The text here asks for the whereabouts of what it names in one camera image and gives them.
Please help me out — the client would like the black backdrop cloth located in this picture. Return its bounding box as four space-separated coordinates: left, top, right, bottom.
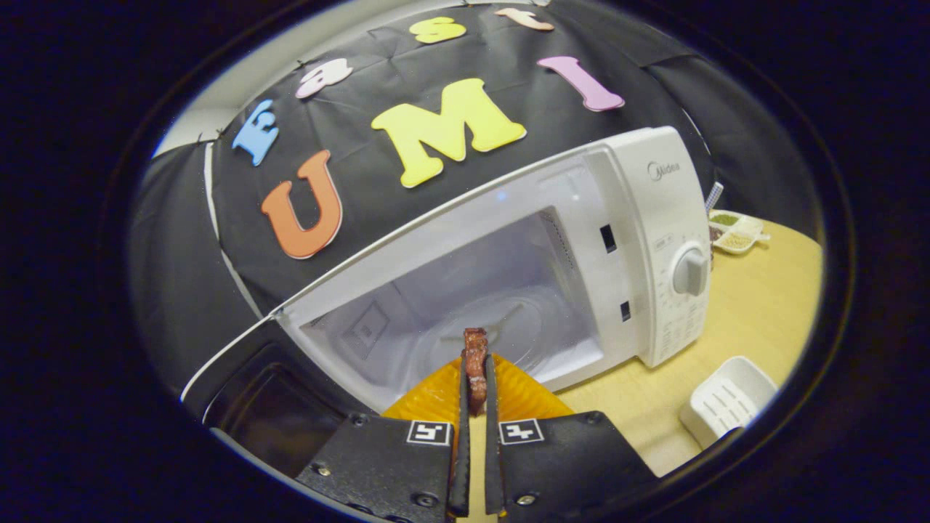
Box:
129 0 727 397

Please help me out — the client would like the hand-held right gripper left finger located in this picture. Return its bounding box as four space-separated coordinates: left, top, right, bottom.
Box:
296 354 472 520

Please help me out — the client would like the white plastic tray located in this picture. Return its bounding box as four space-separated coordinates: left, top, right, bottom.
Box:
679 356 780 450

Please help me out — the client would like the white divided dish with grains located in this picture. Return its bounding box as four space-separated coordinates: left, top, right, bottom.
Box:
708 209 771 255

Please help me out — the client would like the white microwave oven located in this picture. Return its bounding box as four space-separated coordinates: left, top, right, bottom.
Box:
180 126 713 480

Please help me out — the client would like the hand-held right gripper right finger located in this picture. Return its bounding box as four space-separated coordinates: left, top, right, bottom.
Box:
483 354 658 520

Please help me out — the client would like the glass turntable plate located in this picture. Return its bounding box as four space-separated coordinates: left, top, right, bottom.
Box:
418 287 582 378

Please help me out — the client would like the brown meat piece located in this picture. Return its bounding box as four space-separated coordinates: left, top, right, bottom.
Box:
462 328 489 415

